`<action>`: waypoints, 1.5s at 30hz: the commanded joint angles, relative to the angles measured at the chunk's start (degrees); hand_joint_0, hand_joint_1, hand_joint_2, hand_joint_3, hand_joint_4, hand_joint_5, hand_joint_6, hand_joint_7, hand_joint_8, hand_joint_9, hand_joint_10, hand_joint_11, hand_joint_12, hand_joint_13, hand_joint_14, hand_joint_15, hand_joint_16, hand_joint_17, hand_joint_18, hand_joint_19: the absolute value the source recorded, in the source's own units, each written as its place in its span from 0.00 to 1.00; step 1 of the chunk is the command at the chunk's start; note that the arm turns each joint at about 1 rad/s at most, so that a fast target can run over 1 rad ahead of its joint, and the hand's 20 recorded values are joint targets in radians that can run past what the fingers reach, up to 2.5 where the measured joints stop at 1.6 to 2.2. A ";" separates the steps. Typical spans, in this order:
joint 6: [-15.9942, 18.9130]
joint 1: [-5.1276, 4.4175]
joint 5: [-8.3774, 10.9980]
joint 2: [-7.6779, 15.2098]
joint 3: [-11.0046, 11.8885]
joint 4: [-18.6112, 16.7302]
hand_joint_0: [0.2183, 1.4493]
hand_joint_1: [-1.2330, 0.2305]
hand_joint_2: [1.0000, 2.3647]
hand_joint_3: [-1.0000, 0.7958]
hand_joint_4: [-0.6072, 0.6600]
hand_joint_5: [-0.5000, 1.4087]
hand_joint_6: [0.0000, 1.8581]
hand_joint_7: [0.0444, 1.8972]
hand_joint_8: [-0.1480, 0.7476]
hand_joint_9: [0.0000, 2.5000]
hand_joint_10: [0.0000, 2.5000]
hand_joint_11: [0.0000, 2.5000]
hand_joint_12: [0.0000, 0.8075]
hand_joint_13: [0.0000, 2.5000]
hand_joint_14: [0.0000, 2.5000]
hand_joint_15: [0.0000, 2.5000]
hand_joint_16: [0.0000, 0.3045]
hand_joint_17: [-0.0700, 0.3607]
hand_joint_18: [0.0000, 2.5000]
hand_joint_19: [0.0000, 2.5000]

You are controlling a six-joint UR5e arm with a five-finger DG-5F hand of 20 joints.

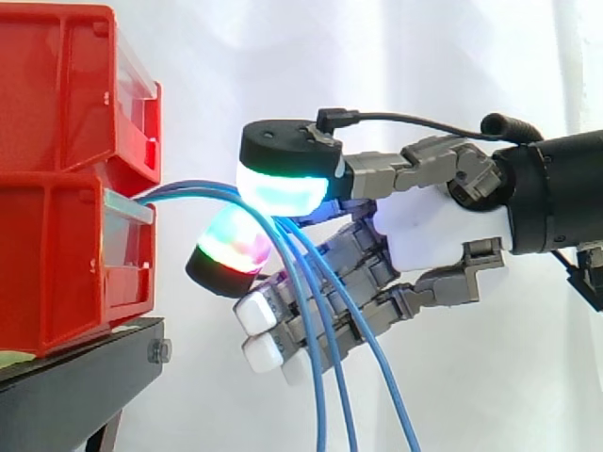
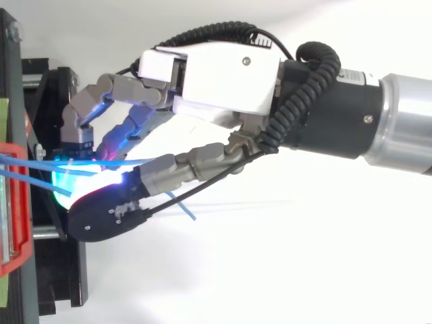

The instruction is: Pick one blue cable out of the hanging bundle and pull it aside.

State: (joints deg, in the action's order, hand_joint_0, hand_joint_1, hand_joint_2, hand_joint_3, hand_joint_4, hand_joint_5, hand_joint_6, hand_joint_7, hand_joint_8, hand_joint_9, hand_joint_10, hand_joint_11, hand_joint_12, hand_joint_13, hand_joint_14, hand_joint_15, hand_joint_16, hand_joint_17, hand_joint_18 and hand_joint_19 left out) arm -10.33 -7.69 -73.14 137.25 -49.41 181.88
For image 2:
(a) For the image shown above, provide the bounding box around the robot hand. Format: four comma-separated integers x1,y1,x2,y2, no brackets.
49,40,283,244

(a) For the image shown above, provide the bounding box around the blue cable bundle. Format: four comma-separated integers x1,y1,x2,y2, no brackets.
0,152,198,222

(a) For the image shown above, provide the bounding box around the red bin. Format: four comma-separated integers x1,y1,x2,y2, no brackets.
0,141,34,278

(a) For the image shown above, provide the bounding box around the black stand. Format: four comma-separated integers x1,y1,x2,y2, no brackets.
0,8,90,324

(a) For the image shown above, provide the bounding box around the black coiled cable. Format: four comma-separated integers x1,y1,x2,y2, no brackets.
130,20,342,153

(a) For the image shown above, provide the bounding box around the thin black cable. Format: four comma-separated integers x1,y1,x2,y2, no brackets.
143,150,280,217

